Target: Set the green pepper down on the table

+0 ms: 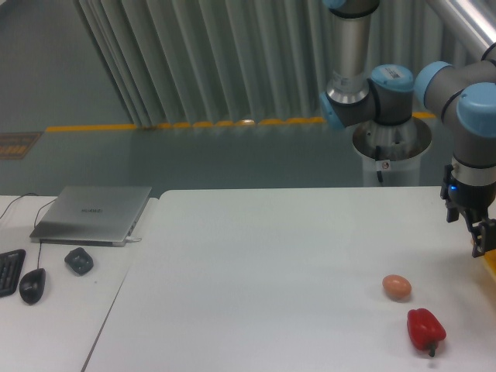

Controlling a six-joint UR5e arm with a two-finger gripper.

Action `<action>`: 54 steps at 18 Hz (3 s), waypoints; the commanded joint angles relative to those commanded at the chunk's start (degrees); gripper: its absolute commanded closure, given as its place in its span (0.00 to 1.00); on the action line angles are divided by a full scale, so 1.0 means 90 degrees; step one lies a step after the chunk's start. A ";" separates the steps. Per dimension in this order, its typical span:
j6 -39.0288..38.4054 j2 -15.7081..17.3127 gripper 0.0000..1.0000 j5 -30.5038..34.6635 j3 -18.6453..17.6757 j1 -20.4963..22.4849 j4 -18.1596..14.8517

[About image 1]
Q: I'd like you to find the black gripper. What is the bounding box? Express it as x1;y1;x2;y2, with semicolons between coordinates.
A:
440;164;495;257

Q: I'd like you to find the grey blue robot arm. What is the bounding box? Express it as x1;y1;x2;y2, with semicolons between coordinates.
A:
320;1;495;257

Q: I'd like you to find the yellow basket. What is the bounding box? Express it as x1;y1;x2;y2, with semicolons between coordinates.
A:
470;239;496;281

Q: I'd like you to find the red bell pepper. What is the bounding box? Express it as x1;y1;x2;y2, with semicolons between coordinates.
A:
407;308;446;357

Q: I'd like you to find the brown egg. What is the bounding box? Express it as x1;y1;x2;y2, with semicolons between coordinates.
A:
382;274;412;300

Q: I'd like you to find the grey folding curtain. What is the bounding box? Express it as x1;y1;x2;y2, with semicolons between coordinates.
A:
73;0;485;128

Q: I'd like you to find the white usb dongle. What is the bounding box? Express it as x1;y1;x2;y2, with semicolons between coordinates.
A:
126;236;142;243

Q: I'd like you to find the silver closed laptop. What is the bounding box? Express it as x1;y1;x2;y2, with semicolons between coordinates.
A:
30;186;152;246

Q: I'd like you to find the small black controller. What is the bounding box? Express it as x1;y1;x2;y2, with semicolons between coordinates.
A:
64;247;94;276

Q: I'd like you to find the black computer mouse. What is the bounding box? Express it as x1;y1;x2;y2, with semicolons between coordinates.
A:
19;268;46;305

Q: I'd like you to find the black keyboard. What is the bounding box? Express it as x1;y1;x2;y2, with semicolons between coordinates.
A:
0;250;26;298

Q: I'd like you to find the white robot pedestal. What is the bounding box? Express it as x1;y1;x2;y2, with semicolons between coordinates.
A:
353;117;432;187

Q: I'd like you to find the black mouse cable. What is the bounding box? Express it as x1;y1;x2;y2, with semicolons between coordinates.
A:
0;192;59;270

